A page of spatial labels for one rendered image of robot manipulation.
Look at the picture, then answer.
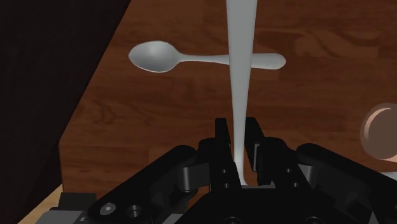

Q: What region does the grey spoon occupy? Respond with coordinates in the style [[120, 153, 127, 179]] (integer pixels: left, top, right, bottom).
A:
[[128, 40, 287, 74]]

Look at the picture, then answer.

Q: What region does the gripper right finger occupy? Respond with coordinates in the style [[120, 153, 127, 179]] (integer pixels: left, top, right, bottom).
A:
[[244, 117, 397, 224]]

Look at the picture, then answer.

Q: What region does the brown wooden table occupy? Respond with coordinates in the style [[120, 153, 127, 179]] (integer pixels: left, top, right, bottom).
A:
[[58, 0, 397, 201]]

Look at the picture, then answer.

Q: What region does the pinkish brown round cup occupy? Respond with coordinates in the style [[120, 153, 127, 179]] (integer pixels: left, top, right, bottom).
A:
[[359, 102, 397, 162]]

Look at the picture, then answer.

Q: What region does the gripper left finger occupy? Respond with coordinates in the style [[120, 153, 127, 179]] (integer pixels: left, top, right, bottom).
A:
[[87, 118, 242, 224]]

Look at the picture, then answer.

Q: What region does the long grey utensil handle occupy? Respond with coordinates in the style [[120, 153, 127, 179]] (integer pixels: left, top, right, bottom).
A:
[[225, 0, 258, 187]]

